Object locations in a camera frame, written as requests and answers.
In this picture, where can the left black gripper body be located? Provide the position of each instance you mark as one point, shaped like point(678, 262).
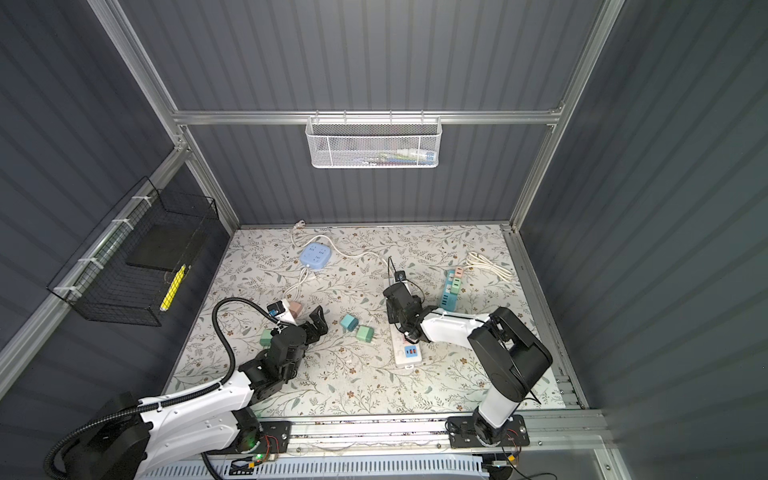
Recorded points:
point(291, 373)

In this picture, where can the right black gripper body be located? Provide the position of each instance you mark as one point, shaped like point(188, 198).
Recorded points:
point(395, 318)

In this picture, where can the teal plug cube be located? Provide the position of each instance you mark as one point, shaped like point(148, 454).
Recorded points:
point(349, 323)

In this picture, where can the long white power strip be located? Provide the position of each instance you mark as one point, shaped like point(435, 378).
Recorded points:
point(406, 355)

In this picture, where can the green plug cube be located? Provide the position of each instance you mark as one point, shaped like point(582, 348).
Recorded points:
point(266, 338)
point(365, 334)

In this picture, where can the teal small power strip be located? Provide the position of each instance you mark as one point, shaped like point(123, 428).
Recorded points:
point(451, 290)

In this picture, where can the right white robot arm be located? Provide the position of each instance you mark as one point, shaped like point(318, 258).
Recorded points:
point(512, 356)

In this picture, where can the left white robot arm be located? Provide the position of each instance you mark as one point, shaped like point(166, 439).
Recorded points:
point(130, 437)

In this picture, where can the floral patterned table mat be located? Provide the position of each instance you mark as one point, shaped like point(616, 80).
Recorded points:
point(341, 375)

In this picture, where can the round blue power hub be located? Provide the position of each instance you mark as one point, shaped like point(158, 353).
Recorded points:
point(315, 256)

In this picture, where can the yellow marker pen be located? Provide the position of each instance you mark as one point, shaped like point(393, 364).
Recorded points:
point(173, 289)

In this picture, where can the black foam pad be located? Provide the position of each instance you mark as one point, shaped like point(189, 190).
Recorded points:
point(165, 247)

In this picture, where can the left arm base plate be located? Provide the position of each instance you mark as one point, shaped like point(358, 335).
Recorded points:
point(272, 437)

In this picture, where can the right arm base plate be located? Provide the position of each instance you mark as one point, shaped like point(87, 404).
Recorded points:
point(467, 432)

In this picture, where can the black wire basket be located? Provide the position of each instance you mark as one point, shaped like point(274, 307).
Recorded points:
point(133, 271)

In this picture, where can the white wire mesh basket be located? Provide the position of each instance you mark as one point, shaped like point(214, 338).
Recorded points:
point(383, 142)

